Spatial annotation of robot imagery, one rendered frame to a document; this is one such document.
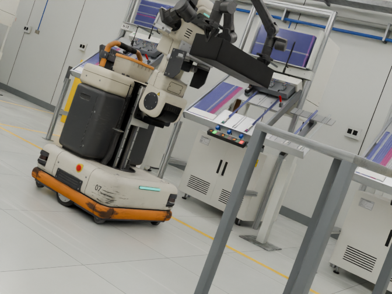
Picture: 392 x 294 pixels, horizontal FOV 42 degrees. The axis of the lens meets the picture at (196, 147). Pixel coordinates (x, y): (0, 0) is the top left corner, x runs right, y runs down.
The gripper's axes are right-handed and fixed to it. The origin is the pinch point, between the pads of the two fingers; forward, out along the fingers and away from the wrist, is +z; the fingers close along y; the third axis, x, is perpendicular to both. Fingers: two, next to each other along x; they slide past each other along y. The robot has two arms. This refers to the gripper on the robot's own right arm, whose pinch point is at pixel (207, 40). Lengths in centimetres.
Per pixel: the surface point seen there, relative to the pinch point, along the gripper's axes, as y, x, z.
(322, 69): 206, 30, -39
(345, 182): -30, -97, 42
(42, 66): 317, 543, 36
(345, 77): 327, 56, -58
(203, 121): 132, 78, 37
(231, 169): 163, 57, 67
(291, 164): 142, -1, 46
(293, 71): 179, 42, -26
